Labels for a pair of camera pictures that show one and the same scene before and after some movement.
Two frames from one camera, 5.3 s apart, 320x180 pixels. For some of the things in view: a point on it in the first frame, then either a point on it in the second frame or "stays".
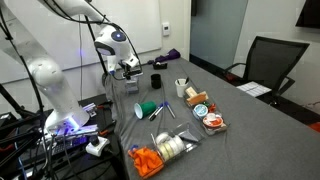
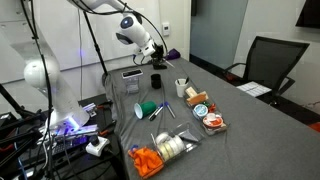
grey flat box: (132, 85) stays
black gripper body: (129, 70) to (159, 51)
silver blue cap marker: (170, 109) stays
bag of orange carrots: (147, 161) stays
